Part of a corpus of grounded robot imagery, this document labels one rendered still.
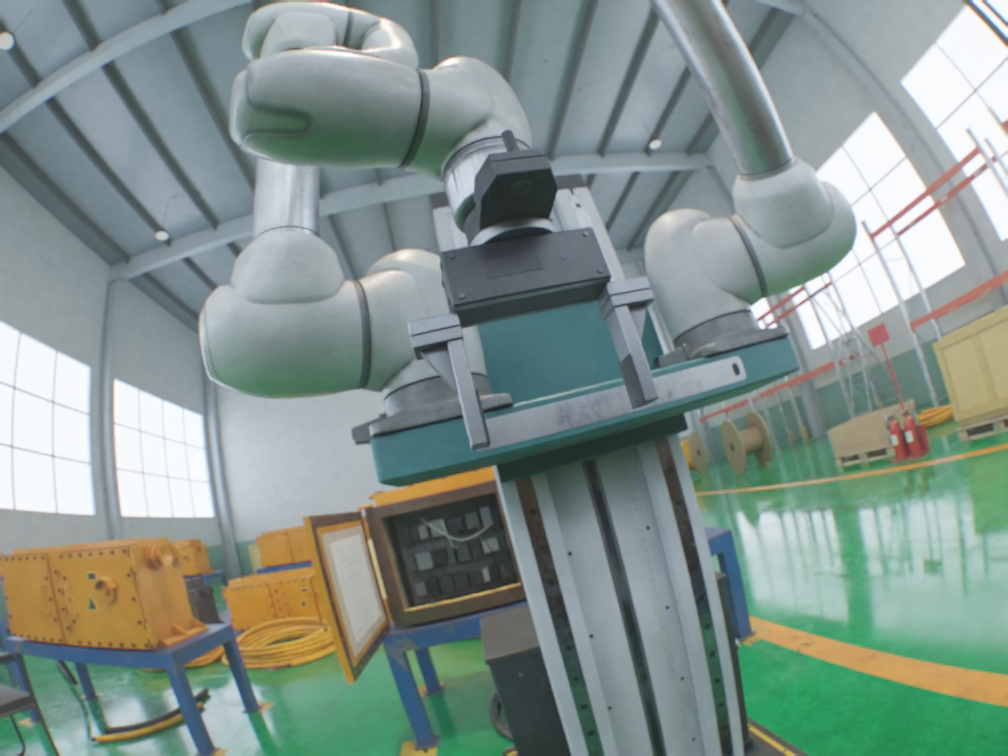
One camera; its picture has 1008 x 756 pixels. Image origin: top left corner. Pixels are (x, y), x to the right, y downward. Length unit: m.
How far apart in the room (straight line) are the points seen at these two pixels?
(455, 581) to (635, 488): 1.51
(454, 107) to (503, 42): 9.16
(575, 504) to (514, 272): 0.54
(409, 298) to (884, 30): 10.89
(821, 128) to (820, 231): 11.01
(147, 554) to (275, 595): 3.09
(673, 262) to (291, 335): 0.57
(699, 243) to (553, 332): 0.29
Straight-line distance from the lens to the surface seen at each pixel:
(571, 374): 0.75
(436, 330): 0.33
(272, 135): 0.39
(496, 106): 0.43
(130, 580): 2.73
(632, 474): 0.84
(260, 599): 5.89
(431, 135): 0.41
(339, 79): 0.39
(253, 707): 3.41
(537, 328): 0.76
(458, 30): 9.18
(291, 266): 0.57
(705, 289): 0.72
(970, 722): 1.76
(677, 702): 0.98
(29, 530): 10.54
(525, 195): 0.34
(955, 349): 5.64
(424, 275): 0.62
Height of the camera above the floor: 1.17
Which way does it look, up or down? 14 degrees up
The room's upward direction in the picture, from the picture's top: 15 degrees counter-clockwise
